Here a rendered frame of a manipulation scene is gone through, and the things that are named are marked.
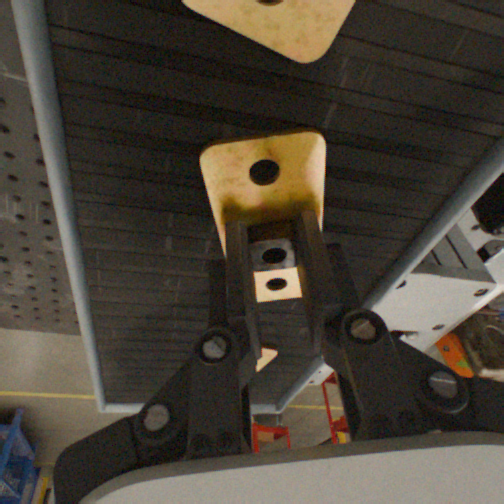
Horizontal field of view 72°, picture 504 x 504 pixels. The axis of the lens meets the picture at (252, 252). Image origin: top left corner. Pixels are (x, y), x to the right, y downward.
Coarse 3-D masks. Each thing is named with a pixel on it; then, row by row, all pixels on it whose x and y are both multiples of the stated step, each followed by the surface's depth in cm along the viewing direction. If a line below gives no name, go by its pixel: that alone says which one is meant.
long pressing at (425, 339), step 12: (468, 216) 37; (468, 228) 38; (468, 240) 40; (480, 240) 40; (492, 264) 43; (492, 276) 45; (468, 312) 52; (456, 324) 55; (420, 336) 57; (432, 336) 57; (420, 348) 60
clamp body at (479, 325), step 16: (464, 320) 61; (480, 320) 62; (496, 320) 63; (464, 336) 59; (480, 336) 59; (496, 336) 61; (480, 352) 57; (496, 352) 58; (480, 368) 55; (496, 368) 55
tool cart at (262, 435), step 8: (256, 416) 380; (280, 416) 388; (256, 424) 369; (280, 424) 387; (256, 432) 363; (264, 432) 378; (272, 432) 373; (280, 432) 378; (288, 432) 383; (256, 440) 358; (264, 440) 372; (272, 440) 378; (288, 440) 377; (256, 448) 353; (288, 448) 371
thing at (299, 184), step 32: (224, 160) 10; (256, 160) 11; (288, 160) 11; (320, 160) 11; (224, 192) 11; (256, 192) 12; (288, 192) 12; (320, 192) 12; (256, 224) 13; (288, 224) 12; (320, 224) 13; (256, 256) 13; (288, 256) 13; (256, 288) 16; (288, 288) 16
